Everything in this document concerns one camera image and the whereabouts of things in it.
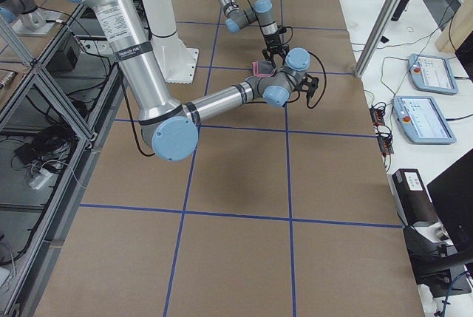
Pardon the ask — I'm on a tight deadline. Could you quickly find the small orange circuit board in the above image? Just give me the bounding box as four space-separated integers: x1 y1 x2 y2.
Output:
370 104 386 126

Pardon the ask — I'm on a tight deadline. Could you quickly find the blue teach pendant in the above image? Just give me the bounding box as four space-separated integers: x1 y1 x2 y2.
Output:
408 53 458 95
392 96 457 145

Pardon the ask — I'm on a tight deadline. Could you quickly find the aluminium frame rail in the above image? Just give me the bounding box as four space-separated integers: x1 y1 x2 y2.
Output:
1 16 121 316

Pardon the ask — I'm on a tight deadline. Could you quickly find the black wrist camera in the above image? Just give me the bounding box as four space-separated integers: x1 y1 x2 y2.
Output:
298 73 319 99
278 25 292 35

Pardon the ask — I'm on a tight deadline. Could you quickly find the far blue teach pendant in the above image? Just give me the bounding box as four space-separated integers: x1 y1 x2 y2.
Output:
408 53 458 95

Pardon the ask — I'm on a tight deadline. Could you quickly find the pink and grey towel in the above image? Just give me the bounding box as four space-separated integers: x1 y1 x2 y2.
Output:
252 61 276 77

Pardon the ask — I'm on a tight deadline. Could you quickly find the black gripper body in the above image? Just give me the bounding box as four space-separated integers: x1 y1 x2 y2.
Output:
262 33 289 58

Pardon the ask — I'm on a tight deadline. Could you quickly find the near blue teach pendant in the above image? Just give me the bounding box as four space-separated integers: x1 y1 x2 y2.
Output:
392 96 457 145

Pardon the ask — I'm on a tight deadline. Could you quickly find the black device with label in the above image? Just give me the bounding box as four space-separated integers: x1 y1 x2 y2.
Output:
391 168 439 227

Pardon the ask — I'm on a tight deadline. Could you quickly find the black monitor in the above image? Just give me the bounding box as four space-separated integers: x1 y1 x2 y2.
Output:
427 150 472 250

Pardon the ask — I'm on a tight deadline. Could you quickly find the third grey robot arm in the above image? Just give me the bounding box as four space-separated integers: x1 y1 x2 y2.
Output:
1 0 62 36

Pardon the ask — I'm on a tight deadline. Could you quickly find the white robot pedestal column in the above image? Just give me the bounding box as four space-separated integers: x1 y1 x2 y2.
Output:
142 0 199 84

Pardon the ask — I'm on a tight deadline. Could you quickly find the white power strip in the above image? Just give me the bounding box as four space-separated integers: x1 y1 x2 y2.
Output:
28 168 52 190

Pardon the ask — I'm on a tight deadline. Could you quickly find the aluminium frame post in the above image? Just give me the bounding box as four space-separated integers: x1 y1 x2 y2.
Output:
353 0 400 78

